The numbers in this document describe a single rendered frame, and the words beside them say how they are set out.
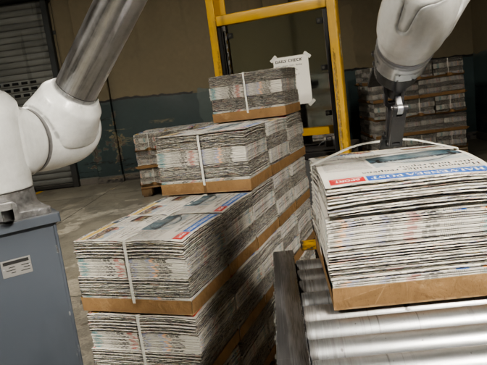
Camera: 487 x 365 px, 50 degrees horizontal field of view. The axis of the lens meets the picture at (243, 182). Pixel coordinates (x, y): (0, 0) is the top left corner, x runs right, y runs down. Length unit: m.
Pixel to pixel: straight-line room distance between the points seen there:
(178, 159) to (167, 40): 6.66
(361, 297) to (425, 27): 0.46
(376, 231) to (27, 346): 0.76
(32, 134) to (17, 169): 0.09
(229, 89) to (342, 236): 1.74
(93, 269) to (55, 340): 0.43
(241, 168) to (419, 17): 1.29
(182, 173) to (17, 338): 1.03
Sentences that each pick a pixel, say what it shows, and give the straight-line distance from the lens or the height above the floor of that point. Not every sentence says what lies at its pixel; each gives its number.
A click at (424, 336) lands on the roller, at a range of 0.88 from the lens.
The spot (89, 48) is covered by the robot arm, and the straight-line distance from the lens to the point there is 1.22.
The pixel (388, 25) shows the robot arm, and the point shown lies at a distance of 0.79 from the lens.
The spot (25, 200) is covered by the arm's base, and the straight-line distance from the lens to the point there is 1.20.
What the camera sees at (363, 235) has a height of 0.94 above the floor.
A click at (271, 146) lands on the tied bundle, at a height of 0.95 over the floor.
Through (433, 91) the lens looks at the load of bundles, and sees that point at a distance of 7.09.
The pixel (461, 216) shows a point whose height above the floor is 0.95.
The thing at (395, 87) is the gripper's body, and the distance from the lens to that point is 0.93.
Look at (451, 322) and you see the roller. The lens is 0.95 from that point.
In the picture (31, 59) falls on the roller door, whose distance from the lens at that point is 9.21.
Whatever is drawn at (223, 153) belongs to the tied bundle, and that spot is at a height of 0.98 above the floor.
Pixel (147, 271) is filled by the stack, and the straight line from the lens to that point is 1.53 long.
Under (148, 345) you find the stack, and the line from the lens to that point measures 1.64.
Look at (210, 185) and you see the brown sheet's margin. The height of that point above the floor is 0.87.
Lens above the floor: 1.20
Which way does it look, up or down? 10 degrees down
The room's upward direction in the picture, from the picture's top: 7 degrees counter-clockwise
